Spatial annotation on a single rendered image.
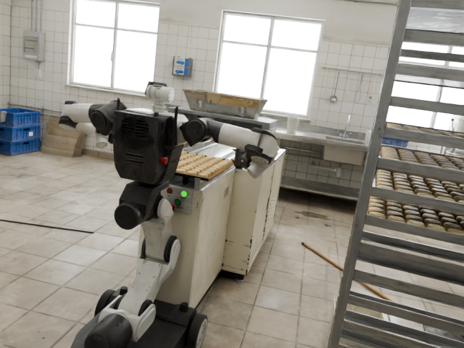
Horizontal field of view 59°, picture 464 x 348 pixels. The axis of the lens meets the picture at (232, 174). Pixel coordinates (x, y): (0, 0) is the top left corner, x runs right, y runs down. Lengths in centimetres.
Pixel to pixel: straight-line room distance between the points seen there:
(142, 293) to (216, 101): 138
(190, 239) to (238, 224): 71
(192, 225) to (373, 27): 425
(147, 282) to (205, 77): 424
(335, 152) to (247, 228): 255
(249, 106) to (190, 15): 351
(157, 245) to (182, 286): 35
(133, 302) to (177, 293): 40
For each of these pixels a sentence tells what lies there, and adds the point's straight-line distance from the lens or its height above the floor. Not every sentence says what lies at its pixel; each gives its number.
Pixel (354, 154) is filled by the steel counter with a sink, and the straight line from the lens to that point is 519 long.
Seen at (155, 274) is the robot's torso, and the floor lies 43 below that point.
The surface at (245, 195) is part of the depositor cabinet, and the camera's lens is 280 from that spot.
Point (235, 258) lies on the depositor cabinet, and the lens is 296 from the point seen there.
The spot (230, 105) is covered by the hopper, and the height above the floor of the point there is 125.
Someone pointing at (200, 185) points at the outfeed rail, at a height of 87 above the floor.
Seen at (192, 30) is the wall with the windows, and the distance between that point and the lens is 607.
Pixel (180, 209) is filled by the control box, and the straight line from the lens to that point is 216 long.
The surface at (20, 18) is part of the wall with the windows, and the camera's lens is 739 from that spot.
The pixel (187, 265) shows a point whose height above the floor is 41.
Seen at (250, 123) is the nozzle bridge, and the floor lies 115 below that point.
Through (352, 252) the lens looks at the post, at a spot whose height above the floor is 95.
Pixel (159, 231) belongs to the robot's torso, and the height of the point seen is 65.
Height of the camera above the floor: 140
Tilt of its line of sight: 13 degrees down
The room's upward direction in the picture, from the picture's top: 8 degrees clockwise
